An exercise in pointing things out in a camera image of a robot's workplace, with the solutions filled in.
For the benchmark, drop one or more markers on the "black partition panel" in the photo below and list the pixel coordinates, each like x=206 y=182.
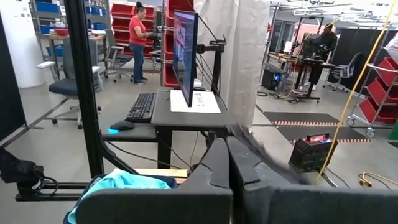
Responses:
x=11 y=87

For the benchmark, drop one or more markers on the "dark grey desk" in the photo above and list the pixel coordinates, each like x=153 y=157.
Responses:
x=174 y=115

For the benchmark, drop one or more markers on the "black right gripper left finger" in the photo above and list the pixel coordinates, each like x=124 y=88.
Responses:
x=186 y=205

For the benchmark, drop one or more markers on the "black metal frame post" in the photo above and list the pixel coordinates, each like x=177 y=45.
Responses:
x=84 y=93

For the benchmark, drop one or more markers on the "white round pillar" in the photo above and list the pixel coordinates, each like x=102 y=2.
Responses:
x=21 y=43

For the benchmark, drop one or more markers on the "black workstation desk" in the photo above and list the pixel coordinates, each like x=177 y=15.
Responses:
x=306 y=67

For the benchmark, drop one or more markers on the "black striped floor mat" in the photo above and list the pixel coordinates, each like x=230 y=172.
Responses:
x=301 y=118

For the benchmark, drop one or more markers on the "black and white office chair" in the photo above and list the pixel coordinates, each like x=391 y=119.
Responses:
x=346 y=70

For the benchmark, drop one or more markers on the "wheeled cart with red bins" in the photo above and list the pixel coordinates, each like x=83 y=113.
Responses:
x=381 y=93

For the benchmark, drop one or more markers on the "black computer mouse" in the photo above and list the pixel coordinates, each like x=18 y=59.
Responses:
x=122 y=125

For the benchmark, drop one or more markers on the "white plastic curtain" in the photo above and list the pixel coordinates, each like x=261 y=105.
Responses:
x=245 y=56

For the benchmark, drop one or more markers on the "red bin shelf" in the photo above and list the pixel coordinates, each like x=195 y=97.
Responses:
x=121 y=18

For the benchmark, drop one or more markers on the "black keyboard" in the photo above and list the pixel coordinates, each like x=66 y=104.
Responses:
x=141 y=107

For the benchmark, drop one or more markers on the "black metal frame rail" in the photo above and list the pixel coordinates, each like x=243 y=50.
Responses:
x=62 y=189

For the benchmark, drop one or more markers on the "black room divider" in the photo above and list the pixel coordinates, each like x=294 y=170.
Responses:
x=360 y=43

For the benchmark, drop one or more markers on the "grey office chair white armrests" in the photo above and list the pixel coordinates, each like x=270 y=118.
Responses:
x=66 y=84

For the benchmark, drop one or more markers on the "tall red bin rack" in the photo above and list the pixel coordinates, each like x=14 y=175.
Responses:
x=169 y=46

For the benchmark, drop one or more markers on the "red and black power box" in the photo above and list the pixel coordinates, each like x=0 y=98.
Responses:
x=312 y=152

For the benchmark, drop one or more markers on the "black computer tower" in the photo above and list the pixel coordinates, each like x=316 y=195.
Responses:
x=273 y=79

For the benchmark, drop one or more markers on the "person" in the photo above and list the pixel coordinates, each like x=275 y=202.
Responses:
x=136 y=40
x=326 y=43

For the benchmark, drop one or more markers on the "white paper sheet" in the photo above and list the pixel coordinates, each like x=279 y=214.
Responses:
x=202 y=104

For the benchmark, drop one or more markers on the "black computer monitor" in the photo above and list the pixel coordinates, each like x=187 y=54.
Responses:
x=185 y=53

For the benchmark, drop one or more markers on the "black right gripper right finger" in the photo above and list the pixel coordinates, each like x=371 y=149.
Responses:
x=295 y=205

